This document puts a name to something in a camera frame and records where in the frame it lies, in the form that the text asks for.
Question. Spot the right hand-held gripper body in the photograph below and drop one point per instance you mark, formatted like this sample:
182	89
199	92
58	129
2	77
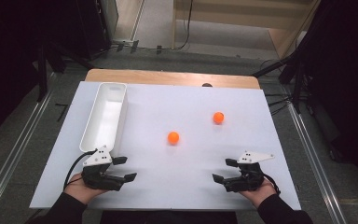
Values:
245	180

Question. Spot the person's left hand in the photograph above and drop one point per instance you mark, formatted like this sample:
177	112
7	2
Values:
77	189

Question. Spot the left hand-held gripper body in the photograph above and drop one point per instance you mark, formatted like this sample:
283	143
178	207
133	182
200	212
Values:
98	179

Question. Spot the wooden table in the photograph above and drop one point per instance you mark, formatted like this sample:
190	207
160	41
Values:
167	77

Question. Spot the black curtain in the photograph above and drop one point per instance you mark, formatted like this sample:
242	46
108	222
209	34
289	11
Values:
348	62
9	46

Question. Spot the beige wooden frame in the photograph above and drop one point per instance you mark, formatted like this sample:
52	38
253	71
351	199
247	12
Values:
245	12

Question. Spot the orange table tennis ball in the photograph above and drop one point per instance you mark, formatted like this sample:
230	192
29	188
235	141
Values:
173	137
218	117

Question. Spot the aluminium floor rail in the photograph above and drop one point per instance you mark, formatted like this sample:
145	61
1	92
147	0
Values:
317	161
15	155

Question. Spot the person's right hand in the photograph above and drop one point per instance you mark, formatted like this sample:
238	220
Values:
259	194

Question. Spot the black metal stand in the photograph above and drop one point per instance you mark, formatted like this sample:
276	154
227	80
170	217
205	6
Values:
295	71
43	71

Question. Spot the white plastic bin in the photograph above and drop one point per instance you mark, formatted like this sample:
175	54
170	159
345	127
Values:
105	118

